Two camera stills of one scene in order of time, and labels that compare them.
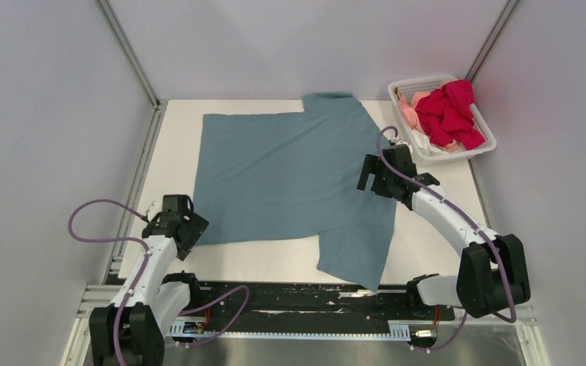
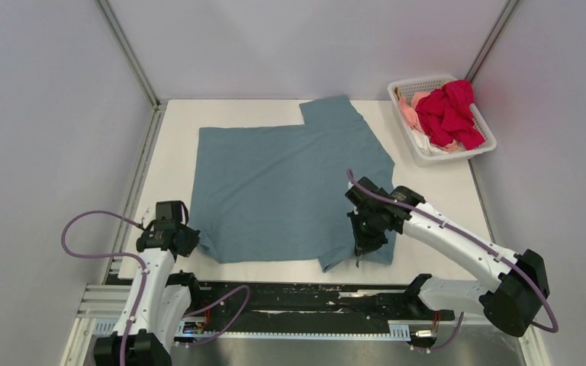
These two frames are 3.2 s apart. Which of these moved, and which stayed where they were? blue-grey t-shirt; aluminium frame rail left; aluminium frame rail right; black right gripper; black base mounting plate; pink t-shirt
Moved: black right gripper; blue-grey t-shirt
Stayed: aluminium frame rail right; aluminium frame rail left; black base mounting plate; pink t-shirt
